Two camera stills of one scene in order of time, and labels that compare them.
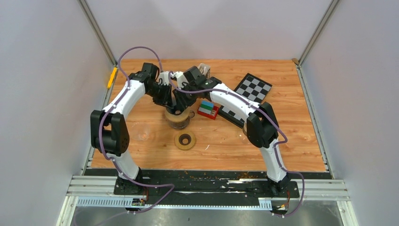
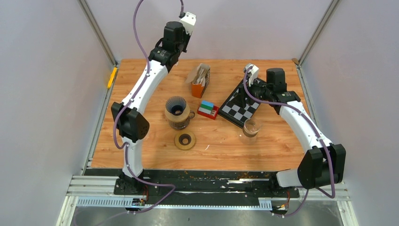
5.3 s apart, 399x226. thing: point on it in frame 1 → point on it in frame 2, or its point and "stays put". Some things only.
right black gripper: (182, 100) → (242, 96)
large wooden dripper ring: (179, 117) stays put
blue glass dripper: (177, 110) stays put
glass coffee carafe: (182, 125) stays put
